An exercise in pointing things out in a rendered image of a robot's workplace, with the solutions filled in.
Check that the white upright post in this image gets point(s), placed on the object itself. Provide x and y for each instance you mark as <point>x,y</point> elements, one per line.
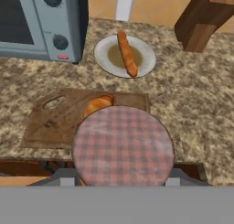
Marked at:
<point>124,4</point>

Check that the golden brown croissant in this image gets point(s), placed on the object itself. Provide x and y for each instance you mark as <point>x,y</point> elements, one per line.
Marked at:
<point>97,105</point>

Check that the white round plate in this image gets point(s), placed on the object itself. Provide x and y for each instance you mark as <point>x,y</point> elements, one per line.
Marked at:
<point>146,55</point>

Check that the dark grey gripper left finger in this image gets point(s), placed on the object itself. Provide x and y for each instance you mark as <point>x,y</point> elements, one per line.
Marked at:
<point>53,179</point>

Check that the brown wooden cutting board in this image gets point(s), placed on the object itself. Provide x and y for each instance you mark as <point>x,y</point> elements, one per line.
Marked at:
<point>55,124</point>

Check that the brown wooden knife block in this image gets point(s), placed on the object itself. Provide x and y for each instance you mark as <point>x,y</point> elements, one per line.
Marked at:
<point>202,19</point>

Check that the long brown baguette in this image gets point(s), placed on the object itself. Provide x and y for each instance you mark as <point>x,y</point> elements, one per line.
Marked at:
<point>126,52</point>

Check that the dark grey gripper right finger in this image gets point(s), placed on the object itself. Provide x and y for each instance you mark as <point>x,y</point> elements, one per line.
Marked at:
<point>186,179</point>

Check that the grey toaster oven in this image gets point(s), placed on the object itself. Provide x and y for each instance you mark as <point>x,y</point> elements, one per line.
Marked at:
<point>39,23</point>

